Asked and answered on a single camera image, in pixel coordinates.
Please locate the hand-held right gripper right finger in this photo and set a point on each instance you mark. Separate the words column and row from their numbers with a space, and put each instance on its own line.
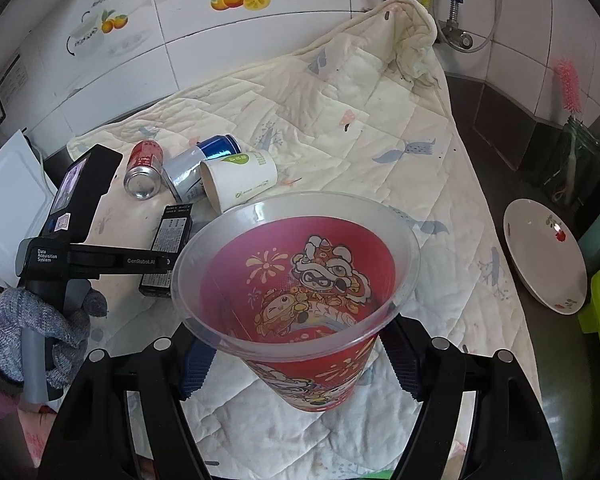
column 405, row 365

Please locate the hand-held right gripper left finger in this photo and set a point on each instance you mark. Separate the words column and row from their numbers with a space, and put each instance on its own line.
column 195, row 370

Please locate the white plate with red flower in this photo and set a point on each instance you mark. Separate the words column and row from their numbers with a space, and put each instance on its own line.
column 540, row 255

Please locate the blue silver can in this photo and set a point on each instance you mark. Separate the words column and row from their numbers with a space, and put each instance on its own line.
column 185, row 172

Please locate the metal valve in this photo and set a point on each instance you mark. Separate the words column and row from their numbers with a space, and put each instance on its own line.
column 457, row 35

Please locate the person's left hand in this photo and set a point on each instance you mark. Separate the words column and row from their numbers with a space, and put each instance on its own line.
column 10, row 330

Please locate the white paper cup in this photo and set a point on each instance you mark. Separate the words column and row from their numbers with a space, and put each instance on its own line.
column 240, row 177

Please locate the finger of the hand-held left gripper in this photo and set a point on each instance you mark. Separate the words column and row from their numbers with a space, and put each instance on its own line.
column 97, row 185
column 70, row 185

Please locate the printed quilted blanket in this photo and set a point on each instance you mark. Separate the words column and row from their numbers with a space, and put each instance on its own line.
column 330, row 135

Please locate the black box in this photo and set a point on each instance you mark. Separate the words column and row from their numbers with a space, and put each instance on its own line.
column 172, row 230

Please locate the pink bottle brush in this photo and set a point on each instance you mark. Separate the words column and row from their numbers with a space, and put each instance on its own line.
column 569, row 87

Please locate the red soda can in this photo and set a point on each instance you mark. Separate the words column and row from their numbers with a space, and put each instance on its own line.
column 145, row 165

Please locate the red printed plastic cup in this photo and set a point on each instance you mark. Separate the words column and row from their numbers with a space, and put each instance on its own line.
column 300, row 290

